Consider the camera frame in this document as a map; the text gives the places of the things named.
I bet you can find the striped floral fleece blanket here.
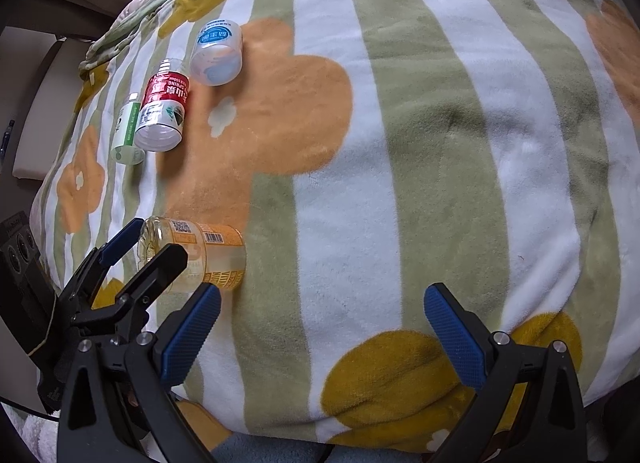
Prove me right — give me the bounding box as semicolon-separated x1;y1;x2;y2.
37;0;640;455

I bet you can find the green label small bottle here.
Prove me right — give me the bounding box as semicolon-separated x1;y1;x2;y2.
111;92;147;166

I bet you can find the blue label plastic bottle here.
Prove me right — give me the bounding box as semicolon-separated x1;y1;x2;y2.
189;19;244;87

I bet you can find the black device with round knobs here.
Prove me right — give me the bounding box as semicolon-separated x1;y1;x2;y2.
0;210;58;344

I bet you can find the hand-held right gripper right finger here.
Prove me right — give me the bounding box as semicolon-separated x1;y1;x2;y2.
424;282;587;463

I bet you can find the red label clear plastic cup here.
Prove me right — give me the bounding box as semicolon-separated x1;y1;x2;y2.
134;57;191;152

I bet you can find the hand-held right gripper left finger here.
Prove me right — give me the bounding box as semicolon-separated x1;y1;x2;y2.
57;283;223;463

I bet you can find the yellow label clear plastic cup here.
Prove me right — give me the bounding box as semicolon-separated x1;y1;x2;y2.
139;216;247;292

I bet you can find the thin tan cable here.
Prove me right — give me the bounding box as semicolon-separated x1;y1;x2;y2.
27;290;57;359

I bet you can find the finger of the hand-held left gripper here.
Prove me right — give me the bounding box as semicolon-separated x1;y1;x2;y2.
59;217;147;316
70;243;190;344

